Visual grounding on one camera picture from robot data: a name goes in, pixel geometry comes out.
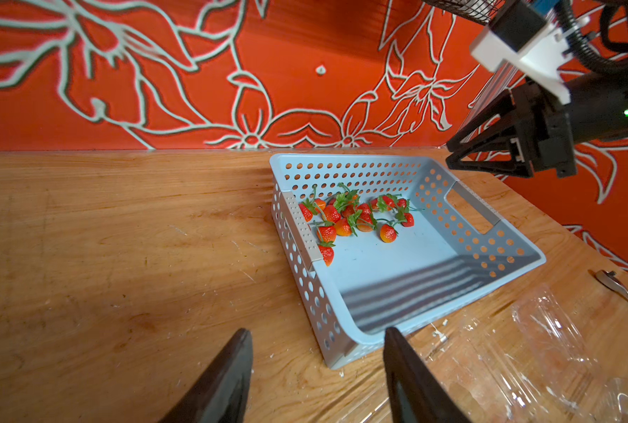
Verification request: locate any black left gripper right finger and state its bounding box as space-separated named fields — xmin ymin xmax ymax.
xmin=383 ymin=327 xmax=469 ymax=423

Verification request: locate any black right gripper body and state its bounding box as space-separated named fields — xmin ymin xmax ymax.
xmin=511 ymin=81 xmax=578 ymax=178

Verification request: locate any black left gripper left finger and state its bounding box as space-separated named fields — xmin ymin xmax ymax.
xmin=160 ymin=328 xmax=253 ymax=422

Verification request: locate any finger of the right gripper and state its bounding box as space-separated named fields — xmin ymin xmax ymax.
xmin=446 ymin=90 xmax=520 ymax=159
xmin=445 ymin=153 xmax=534 ymax=178

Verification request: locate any clear plastic clamshell container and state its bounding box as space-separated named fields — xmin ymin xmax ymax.
xmin=340 ymin=287 xmax=628 ymax=422

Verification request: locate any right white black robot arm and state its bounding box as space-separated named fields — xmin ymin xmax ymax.
xmin=431 ymin=1 xmax=628 ymax=178

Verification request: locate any metal spoon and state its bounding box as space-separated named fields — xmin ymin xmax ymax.
xmin=595 ymin=270 xmax=628 ymax=302

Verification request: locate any red orange strawberry right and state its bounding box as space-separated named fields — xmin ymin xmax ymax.
xmin=378 ymin=220 xmax=398 ymax=243

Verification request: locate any light blue perforated plastic basket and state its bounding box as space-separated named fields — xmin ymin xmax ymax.
xmin=270 ymin=153 xmax=546 ymax=369

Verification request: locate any red strawberry near basket front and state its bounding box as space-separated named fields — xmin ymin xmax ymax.
xmin=318 ymin=241 xmax=335 ymax=266

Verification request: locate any red strawberry basket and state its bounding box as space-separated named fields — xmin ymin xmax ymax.
xmin=299 ymin=199 xmax=317 ymax=222
xmin=318 ymin=241 xmax=335 ymax=266

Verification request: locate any red strawberry basket left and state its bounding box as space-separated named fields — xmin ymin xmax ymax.
xmin=299 ymin=199 xmax=317 ymax=222

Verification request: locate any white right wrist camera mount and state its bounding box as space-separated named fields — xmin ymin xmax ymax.
xmin=469 ymin=1 xmax=575 ymax=106

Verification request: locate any black wire wall basket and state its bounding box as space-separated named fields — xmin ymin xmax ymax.
xmin=423 ymin=0 xmax=505 ymax=26

